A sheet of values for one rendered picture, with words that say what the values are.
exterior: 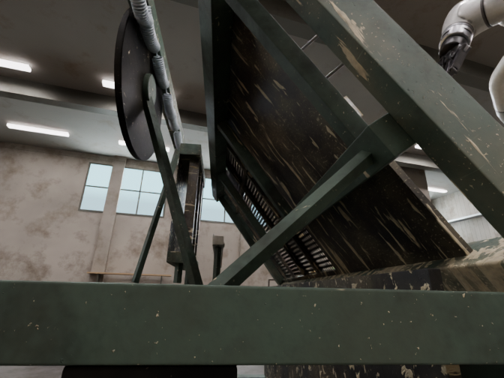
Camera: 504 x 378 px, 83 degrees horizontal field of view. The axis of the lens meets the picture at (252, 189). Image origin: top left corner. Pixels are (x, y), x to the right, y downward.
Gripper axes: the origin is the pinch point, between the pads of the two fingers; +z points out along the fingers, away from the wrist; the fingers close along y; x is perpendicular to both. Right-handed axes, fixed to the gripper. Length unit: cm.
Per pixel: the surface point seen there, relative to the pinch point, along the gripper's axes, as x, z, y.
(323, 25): -40, 28, 16
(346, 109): -25.9, 35.6, 8.1
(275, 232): -28, 69, 9
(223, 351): -30, 88, 19
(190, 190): -62, 29, -142
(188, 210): -55, 42, -141
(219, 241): -31, 62, -71
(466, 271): 13, 55, 8
